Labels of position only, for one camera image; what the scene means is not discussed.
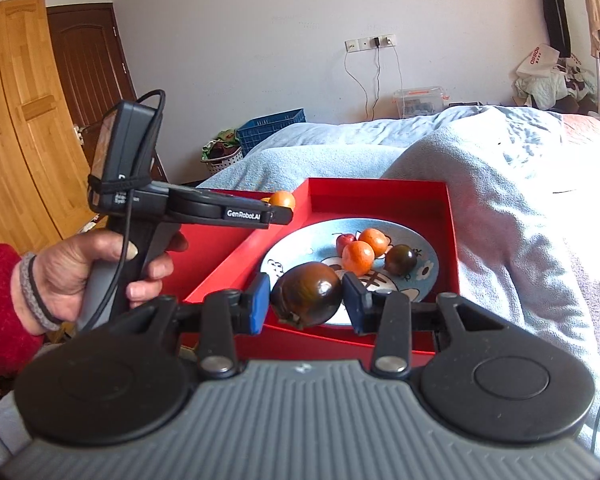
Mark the black camera display on gripper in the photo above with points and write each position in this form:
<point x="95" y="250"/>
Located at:
<point x="125" y="148"/>

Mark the dark brown wooden door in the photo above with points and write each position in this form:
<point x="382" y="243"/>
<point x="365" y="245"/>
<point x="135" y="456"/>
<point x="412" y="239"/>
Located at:
<point x="91" y="65"/>

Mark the red box right tray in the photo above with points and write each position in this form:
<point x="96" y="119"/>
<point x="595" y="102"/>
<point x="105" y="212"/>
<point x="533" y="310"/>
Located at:
<point x="422" y="206"/>

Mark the light blue blanket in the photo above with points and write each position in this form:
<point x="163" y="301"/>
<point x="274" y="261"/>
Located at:
<point x="525" y="196"/>

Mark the orange tangerine back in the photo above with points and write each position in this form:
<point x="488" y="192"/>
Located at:
<point x="376" y="239"/>

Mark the light wooden wardrobe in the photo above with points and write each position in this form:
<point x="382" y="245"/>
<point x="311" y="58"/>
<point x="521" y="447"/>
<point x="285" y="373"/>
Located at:
<point x="43" y="170"/>

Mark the pile of clothes and bags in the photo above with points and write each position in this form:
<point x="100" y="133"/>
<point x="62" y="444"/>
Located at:
<point x="544" y="78"/>

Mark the blue plastic crate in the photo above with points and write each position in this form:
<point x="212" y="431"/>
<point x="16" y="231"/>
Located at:
<point x="256" y="130"/>

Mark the red sleeve left forearm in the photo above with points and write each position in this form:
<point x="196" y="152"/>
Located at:
<point x="17" y="344"/>

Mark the red box tray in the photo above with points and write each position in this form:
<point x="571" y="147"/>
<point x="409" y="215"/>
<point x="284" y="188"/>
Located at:
<point x="210" y="246"/>
<point x="422" y="206"/>

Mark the dark brown tomato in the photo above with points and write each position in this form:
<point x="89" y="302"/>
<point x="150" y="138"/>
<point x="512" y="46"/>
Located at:
<point x="307" y="295"/>

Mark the red box left tray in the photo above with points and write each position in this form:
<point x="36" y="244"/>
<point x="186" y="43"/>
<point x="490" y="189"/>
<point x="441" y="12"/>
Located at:
<point x="210" y="246"/>

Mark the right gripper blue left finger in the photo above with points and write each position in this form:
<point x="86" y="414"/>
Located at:
<point x="218" y="318"/>

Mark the orange tangerine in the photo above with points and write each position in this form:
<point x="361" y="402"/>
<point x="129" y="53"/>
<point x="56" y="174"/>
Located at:
<point x="358" y="257"/>
<point x="376" y="239"/>

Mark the white laundry basket with clothes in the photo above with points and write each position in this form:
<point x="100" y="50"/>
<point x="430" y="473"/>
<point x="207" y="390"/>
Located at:
<point x="221" y="152"/>

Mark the white wall socket strip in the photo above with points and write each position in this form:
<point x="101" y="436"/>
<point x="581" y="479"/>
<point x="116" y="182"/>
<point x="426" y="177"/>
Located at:
<point x="370" y="43"/>

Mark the blue cartoon tiger plate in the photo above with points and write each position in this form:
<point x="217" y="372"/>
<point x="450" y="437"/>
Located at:
<point x="317" y="243"/>

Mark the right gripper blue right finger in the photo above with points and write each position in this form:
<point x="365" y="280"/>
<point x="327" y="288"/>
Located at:
<point x="392" y="317"/>

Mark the small red cherry apple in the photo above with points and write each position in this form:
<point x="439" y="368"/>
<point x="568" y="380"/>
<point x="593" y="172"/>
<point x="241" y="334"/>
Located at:
<point x="342" y="241"/>

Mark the person's left hand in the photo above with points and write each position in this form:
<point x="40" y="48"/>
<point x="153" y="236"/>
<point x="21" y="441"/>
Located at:
<point x="62" y="280"/>

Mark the orange tangerine front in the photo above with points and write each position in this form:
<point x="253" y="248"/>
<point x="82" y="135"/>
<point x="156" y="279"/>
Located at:
<point x="358" y="257"/>

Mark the small yellow orange fruit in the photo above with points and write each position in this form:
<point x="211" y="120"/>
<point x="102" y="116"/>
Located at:
<point x="281" y="199"/>

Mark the clear plastic storage box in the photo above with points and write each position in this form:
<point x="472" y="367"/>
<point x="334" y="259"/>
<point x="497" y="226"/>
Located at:
<point x="420" y="101"/>

